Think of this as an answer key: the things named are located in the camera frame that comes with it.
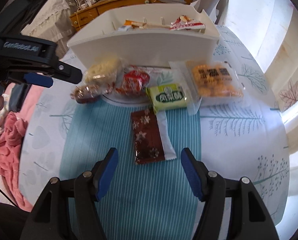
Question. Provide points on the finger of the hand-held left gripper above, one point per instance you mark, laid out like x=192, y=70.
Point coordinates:
x=70, y=73
x=39, y=80

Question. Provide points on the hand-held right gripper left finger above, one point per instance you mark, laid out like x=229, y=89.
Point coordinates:
x=107, y=172

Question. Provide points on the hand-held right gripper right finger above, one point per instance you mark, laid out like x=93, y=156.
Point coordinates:
x=192, y=175

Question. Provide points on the dark red snowflake packet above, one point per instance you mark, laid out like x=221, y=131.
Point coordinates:
x=146, y=137

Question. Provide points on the orange and white bar packet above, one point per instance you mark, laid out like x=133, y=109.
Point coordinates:
x=126, y=25

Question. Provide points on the white plastic storage bin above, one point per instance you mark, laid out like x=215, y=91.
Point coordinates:
x=144, y=47

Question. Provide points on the red and white snack packet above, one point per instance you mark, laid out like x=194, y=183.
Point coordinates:
x=186, y=22

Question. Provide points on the brown snack packet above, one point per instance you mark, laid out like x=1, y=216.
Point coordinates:
x=85, y=93

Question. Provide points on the pale puffed snack packet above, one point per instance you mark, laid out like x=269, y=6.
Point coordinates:
x=102, y=70

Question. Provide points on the blue striped placemat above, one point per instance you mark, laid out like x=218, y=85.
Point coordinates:
x=144, y=205

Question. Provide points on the white lace furniture cover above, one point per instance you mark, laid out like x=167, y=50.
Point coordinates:
x=51, y=10

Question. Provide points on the pink blanket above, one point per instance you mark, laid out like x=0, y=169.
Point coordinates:
x=11, y=135

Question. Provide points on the red cookie packet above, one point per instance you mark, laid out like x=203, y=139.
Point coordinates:
x=132, y=82

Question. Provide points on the green snack packet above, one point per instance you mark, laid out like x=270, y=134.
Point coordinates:
x=169, y=97

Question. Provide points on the wooden desk with drawers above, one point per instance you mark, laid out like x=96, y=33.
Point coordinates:
x=129, y=2

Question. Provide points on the orange ball snack packet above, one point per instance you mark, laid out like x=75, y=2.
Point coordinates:
x=214, y=82

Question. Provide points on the person's black trousers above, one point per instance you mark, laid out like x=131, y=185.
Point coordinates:
x=4, y=222

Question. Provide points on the leaf print curtain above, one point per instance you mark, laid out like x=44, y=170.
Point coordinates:
x=276, y=30

